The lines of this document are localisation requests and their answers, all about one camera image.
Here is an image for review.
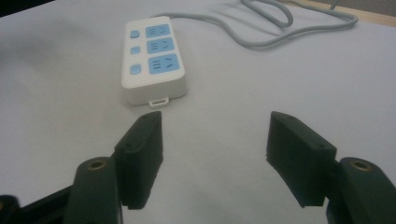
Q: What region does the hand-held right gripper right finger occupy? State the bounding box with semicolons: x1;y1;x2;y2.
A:
266;110;396;224

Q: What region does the white blue power strip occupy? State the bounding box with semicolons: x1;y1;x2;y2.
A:
120;16;188;109

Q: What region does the grey power strip cable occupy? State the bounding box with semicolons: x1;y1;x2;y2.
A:
150;0;360;50

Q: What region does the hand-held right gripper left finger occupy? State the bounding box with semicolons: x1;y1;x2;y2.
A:
63;110;164;224

